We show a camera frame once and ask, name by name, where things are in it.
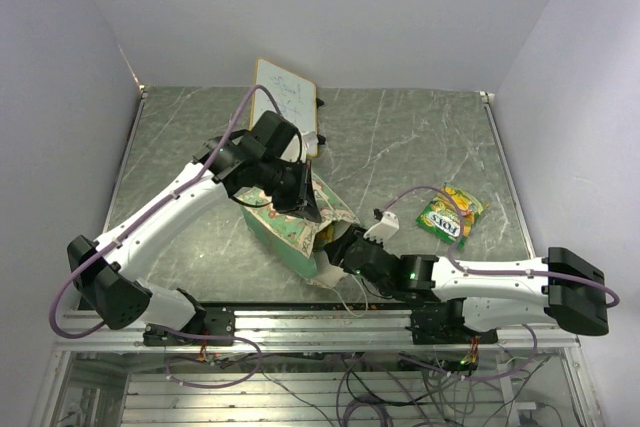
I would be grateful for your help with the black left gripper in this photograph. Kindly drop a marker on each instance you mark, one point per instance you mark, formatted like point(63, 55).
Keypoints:
point(302, 202)

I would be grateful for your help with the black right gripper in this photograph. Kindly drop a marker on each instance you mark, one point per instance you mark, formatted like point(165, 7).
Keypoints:
point(337, 249)

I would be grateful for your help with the green paper gift bag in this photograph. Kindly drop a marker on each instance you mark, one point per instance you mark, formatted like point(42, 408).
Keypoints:
point(292, 239)

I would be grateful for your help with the yellow green Fox's candy bag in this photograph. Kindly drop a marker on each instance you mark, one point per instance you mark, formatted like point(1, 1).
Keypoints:
point(452, 214)

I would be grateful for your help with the purple Fox's candy bag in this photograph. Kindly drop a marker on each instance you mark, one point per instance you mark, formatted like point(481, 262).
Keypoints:
point(325, 236)

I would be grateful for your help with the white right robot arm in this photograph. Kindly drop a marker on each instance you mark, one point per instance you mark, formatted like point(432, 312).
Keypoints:
point(560, 288)

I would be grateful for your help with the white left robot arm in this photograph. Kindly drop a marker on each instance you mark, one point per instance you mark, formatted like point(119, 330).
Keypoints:
point(111, 269)

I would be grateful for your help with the small yellow-framed whiteboard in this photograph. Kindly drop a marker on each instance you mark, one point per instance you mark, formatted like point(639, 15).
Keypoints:
point(294, 95)

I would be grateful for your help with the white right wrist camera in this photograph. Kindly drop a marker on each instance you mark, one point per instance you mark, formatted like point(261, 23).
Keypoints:
point(387, 226)

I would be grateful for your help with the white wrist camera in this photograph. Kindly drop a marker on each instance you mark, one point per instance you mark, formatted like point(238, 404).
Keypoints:
point(387, 226)
point(311, 142)

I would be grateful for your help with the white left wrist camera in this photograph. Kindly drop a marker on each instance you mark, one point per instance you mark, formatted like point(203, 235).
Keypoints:
point(311, 142)

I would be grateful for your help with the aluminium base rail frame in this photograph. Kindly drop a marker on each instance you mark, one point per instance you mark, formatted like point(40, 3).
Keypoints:
point(303, 331)

